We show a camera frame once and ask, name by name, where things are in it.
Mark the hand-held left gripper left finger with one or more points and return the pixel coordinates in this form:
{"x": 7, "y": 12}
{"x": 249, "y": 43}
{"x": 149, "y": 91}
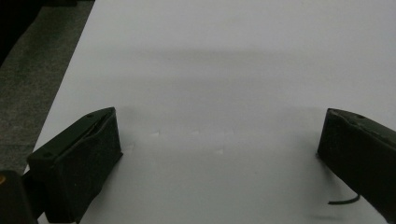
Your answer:
{"x": 77, "y": 161}

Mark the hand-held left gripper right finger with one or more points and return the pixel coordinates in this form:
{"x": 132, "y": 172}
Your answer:
{"x": 361, "y": 155}

